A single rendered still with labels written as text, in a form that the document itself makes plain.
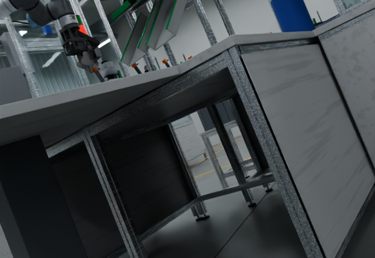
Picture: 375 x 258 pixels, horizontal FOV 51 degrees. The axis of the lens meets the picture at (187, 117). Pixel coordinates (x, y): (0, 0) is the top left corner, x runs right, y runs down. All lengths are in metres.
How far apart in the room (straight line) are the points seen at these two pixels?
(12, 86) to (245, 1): 11.57
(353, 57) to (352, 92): 0.14
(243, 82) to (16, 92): 0.69
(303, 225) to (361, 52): 0.84
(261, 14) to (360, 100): 10.77
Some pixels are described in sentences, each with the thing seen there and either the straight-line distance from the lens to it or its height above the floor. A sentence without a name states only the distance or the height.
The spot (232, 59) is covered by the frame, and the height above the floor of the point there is 0.80.
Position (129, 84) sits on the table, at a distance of 1.08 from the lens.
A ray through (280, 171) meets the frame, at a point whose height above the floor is 0.45.
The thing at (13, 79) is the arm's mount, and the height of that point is 1.01.
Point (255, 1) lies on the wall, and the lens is 12.55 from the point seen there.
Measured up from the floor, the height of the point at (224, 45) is 0.84.
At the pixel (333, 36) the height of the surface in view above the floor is 0.80.
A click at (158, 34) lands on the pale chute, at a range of 1.53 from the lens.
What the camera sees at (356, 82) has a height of 0.58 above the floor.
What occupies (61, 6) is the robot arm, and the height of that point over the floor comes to 1.35.
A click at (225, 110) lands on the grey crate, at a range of 3.59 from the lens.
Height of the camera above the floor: 0.65
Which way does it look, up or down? 2 degrees up
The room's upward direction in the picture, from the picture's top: 22 degrees counter-clockwise
